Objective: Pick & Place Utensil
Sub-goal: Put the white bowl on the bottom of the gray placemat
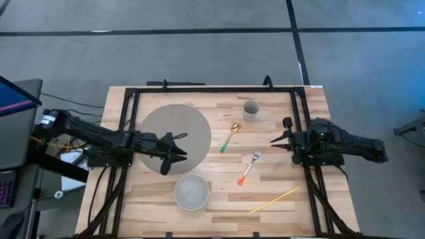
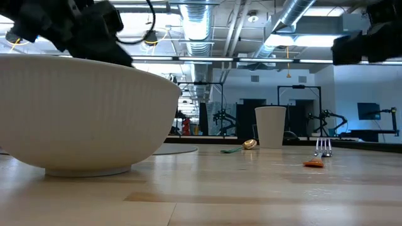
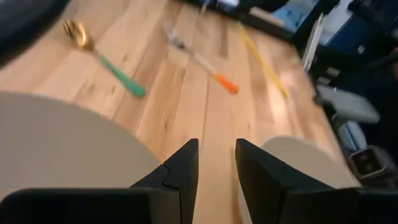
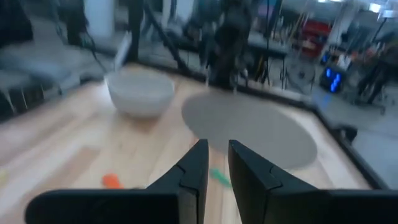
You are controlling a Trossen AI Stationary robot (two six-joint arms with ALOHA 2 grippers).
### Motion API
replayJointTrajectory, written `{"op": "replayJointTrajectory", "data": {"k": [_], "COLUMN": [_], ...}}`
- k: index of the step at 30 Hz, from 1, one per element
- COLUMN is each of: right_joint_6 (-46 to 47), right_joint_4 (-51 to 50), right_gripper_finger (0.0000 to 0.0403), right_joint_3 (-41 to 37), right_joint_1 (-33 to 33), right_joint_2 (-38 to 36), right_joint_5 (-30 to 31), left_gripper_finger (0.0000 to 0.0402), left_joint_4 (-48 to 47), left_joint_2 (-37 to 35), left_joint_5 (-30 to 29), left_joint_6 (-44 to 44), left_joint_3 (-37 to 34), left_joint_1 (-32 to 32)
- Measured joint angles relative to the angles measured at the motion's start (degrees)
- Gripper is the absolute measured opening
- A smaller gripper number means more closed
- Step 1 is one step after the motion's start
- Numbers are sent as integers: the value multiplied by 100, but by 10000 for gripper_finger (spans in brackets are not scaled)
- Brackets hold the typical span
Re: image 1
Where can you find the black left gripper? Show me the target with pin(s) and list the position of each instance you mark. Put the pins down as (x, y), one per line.
(149, 144)

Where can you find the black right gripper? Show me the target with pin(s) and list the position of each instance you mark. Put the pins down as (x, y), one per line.
(302, 142)

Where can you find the white ceramic bowl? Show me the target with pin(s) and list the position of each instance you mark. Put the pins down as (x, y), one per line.
(191, 194)

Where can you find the white ribbed cup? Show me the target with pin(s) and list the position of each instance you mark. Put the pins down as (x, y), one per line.
(251, 108)

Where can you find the yellow chopstick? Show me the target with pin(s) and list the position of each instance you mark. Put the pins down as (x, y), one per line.
(275, 199)

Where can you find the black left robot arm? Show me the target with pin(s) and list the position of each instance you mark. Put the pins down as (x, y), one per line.
(83, 131)

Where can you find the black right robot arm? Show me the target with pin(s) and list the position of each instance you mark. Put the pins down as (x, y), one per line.
(358, 144)

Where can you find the round grey placemat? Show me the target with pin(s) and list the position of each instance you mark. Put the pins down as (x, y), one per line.
(192, 126)

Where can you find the black bar on table edge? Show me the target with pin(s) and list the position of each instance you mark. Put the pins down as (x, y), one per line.
(179, 83)

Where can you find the black desk support beam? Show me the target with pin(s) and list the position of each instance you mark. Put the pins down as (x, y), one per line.
(59, 167)

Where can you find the white tape roll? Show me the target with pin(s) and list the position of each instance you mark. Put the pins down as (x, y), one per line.
(59, 191)

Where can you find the grey floor stand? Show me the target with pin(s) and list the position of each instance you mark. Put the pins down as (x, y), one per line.
(411, 127)

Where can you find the grey operator desk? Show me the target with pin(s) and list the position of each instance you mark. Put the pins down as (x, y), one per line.
(16, 139)

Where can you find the operator computer monitor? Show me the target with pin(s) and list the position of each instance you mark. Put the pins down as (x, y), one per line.
(13, 98)

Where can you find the black backlit keyboard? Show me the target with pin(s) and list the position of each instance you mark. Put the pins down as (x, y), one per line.
(6, 192)

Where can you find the black computer mouse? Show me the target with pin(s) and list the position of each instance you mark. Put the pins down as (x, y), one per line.
(10, 227)

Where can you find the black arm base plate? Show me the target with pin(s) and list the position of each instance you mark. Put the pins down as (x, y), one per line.
(332, 161)
(99, 161)

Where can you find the black table frame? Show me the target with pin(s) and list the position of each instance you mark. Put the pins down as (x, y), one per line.
(216, 89)

